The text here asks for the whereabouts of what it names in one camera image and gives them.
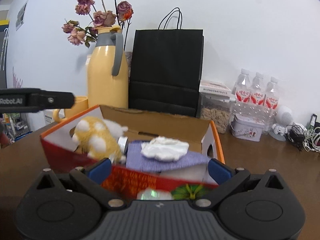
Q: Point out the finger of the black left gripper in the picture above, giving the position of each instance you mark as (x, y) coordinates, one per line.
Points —
(52, 100)

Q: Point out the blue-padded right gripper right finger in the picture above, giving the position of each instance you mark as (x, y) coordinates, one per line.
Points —
(229, 181)

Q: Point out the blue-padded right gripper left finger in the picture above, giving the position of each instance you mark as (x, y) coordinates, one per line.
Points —
(90, 180)

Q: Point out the green iridescent plastic bag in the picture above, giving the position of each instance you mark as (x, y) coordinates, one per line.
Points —
(151, 194)

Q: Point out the white cloth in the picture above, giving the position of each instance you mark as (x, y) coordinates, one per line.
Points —
(164, 149)

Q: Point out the yellow white plush toy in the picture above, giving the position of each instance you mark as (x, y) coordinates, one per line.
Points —
(98, 138)

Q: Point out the yellow mug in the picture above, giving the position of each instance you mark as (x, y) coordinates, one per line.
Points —
(80, 105)

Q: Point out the purple knitted cloth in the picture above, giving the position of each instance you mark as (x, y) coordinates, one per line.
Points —
(135, 160)

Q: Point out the white tin box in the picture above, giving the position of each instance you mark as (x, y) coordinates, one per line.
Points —
(246, 127)

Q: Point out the white box behind jug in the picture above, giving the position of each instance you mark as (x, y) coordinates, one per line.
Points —
(88, 62)

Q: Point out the yellow thermos jug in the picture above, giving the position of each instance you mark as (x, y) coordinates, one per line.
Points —
(107, 70)

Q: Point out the water bottle left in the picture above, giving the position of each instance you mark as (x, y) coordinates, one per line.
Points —
(242, 92)

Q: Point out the water bottle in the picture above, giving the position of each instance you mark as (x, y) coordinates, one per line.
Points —
(257, 96)
(242, 92)
(271, 102)

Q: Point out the clear food container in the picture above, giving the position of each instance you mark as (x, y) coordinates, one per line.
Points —
(216, 102)

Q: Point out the white robot figurine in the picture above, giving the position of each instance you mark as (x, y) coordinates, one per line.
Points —
(283, 119)

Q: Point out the water bottle middle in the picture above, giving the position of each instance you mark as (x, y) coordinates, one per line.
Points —
(257, 96)

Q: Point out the water bottle right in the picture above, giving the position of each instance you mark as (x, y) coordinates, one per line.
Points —
(271, 102)

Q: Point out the dried pink flower bouquet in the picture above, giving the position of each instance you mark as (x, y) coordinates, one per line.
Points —
(100, 17)

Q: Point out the black paper bag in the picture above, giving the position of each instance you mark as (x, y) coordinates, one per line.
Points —
(166, 69)

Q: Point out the wall socket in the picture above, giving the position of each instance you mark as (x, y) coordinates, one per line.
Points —
(48, 119)

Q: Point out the wall poster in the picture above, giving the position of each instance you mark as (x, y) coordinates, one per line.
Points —
(20, 16)

